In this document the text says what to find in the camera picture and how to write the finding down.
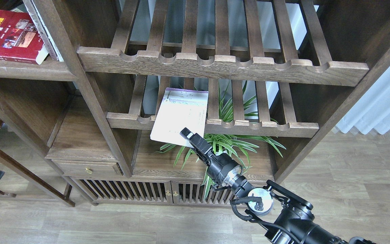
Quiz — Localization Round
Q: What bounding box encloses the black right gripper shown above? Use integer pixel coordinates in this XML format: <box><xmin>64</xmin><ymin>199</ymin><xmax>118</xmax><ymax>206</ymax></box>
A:
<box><xmin>180</xmin><ymin>127</ymin><xmax>243</xmax><ymax>187</ymax></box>

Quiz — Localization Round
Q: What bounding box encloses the white lavender book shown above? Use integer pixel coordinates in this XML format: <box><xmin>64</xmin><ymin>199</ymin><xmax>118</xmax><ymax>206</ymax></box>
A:
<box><xmin>150</xmin><ymin>87</ymin><xmax>209</xmax><ymax>147</ymax></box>

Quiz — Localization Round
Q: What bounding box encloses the red cover book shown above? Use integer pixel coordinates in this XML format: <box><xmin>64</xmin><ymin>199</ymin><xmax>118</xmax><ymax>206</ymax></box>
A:
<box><xmin>0</xmin><ymin>10</ymin><xmax>48</xmax><ymax>65</ymax></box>

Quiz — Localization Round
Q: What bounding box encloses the black yellow cover book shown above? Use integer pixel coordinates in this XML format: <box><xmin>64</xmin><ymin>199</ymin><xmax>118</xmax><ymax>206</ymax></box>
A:
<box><xmin>11</xmin><ymin>7</ymin><xmax>24</xmax><ymax>13</ymax></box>

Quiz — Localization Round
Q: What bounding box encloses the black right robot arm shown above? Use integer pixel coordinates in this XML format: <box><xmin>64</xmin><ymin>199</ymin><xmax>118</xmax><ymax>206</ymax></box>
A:
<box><xmin>180</xmin><ymin>128</ymin><xmax>346</xmax><ymax>244</ymax></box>

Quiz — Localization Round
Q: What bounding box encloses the white plant pot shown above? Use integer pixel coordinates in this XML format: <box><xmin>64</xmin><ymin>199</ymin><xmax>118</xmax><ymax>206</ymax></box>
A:
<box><xmin>198</xmin><ymin>150</ymin><xmax>215</xmax><ymax>164</ymax></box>

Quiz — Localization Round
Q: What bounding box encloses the dark wooden side furniture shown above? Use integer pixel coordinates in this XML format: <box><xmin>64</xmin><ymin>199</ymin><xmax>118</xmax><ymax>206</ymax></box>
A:
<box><xmin>0</xmin><ymin>120</ymin><xmax>75</xmax><ymax>207</ymax></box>

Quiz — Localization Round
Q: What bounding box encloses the dark wooden bookshelf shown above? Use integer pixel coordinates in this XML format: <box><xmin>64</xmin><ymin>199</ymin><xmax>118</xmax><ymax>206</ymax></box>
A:
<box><xmin>0</xmin><ymin>0</ymin><xmax>390</xmax><ymax>206</ymax></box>

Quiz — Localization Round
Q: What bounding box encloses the brass drawer knob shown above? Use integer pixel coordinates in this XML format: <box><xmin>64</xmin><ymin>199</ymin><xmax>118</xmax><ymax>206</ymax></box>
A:
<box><xmin>85</xmin><ymin>168</ymin><xmax>93</xmax><ymax>174</ymax></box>

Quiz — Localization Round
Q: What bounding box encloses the white pleated curtain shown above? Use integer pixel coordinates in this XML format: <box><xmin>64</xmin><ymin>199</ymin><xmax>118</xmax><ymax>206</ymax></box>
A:
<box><xmin>335</xmin><ymin>67</ymin><xmax>390</xmax><ymax>135</ymax></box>

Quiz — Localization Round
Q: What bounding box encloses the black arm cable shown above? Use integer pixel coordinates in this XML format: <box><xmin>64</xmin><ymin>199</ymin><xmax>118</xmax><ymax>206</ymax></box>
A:
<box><xmin>230</xmin><ymin>196</ymin><xmax>304</xmax><ymax>244</ymax></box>

